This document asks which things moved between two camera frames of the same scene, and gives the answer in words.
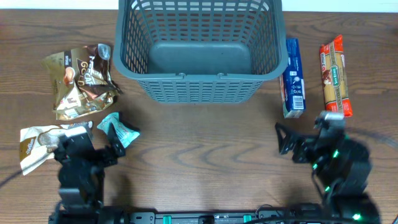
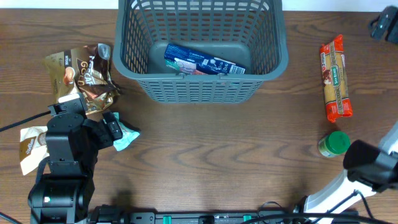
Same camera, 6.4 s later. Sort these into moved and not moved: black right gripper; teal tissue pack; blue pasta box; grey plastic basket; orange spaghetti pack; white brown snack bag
Moved: black right gripper; blue pasta box
Not moved: teal tissue pack; grey plastic basket; white brown snack bag; orange spaghetti pack
